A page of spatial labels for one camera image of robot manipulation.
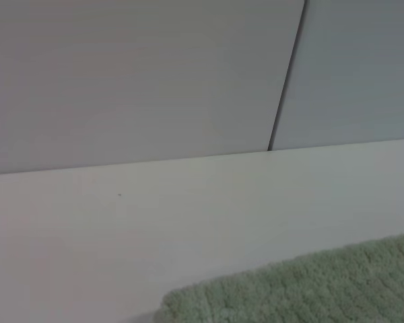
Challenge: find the green terry towel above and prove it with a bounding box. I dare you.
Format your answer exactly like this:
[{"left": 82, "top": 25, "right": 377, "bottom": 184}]
[{"left": 153, "top": 231, "right": 404, "bottom": 323}]

